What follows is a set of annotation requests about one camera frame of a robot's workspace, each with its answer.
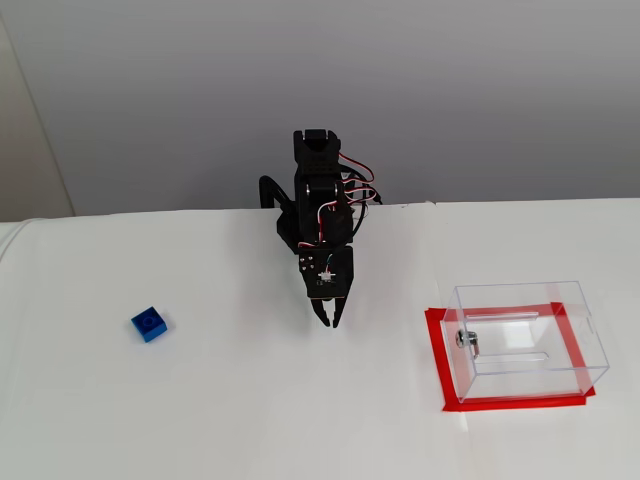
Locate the transparent plastic box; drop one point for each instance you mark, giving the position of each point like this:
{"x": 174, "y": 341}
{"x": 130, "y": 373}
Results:
{"x": 525, "y": 325}

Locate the red tape strip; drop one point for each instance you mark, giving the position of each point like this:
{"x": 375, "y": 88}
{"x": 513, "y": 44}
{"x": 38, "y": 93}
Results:
{"x": 570, "y": 340}
{"x": 500, "y": 309}
{"x": 436, "y": 350}
{"x": 525, "y": 401}

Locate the blue lego brick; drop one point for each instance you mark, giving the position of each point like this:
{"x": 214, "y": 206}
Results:
{"x": 148, "y": 324}

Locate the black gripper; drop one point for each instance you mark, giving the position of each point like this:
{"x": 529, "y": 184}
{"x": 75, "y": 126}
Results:
{"x": 306, "y": 265}

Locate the silver metal cam lock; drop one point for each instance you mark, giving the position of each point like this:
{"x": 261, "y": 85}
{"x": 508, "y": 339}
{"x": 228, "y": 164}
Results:
{"x": 465, "y": 339}

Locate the black wrist camera board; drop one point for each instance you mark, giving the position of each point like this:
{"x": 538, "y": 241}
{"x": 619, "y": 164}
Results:
{"x": 340, "y": 285}

